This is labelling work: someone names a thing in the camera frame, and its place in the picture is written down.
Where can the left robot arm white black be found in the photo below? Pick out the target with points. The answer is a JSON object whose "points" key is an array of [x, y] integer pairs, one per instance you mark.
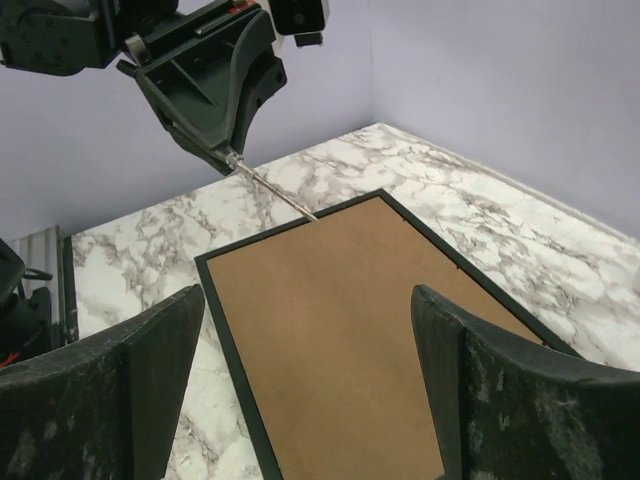
{"points": [[61, 38]]}

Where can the aluminium rail left edge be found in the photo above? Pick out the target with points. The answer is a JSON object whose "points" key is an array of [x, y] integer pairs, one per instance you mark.
{"points": [[48, 254]]}

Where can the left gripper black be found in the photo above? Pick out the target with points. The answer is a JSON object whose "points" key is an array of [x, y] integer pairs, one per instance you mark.
{"points": [[205, 74]]}

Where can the black picture frame brown backing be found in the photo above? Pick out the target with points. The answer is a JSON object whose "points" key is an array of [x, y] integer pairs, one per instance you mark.
{"points": [[315, 326]]}

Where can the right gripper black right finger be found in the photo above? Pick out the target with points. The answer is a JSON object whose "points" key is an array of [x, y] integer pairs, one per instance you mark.
{"points": [[504, 407]]}

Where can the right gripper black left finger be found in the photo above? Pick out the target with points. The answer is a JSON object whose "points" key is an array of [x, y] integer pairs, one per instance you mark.
{"points": [[106, 406]]}

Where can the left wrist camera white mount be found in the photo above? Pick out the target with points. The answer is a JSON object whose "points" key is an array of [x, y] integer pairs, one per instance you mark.
{"points": [[304, 20]]}

